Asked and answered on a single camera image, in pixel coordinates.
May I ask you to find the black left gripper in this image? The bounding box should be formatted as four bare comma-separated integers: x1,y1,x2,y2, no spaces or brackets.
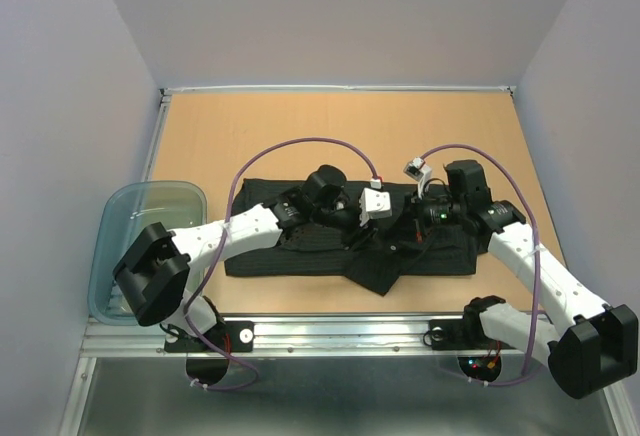
312,199,382,253

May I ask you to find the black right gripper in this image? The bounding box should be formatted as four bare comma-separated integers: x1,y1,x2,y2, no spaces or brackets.
383,187,466,243

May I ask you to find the black pinstriped long sleeve shirt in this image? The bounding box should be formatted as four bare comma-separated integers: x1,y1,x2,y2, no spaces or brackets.
225,183,478,296

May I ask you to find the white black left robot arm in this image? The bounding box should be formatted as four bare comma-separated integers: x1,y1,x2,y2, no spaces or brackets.
113,165,391,350

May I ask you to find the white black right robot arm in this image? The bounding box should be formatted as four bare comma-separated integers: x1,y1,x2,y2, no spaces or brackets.
406,158,639,399

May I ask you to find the clear teal plastic bin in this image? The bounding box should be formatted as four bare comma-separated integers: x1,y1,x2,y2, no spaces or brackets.
87,181,207,326

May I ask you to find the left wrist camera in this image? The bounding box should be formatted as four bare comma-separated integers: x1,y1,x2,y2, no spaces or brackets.
358,187,392,227

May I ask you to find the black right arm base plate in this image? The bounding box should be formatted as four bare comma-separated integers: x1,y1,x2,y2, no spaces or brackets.
422,318,526,351

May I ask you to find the aluminium front mounting rail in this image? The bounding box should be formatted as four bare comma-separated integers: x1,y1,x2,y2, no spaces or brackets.
82,311,617,357

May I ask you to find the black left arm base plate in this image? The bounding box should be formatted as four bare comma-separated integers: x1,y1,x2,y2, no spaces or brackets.
160,320,255,354

